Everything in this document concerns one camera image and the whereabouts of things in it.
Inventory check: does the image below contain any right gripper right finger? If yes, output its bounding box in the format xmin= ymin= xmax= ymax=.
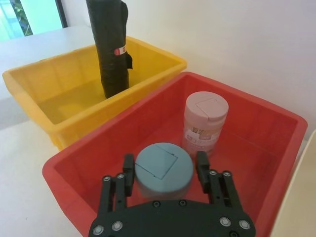
xmin=196 ymin=151 xmax=242 ymax=212

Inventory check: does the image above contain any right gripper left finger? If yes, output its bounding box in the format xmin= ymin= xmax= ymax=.
xmin=97 ymin=153 xmax=136 ymax=219

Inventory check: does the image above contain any jar with blue lid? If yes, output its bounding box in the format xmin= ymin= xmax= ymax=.
xmin=134 ymin=142 xmax=195 ymax=199

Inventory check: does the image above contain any red plastic bin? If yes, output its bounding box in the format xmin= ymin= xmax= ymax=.
xmin=41 ymin=71 xmax=309 ymax=237

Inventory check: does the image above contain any jar with pink lid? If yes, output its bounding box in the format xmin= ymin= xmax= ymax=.
xmin=182 ymin=91 xmax=229 ymax=158

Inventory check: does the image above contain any yellow plastic bin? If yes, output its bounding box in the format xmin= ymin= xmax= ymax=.
xmin=1 ymin=36 xmax=188 ymax=151

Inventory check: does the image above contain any black rolled bag bundle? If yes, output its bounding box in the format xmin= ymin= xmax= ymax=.
xmin=85 ymin=0 xmax=134 ymax=99

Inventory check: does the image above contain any window with dark frame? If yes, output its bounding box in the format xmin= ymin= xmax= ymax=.
xmin=0 ymin=0 xmax=68 ymax=42

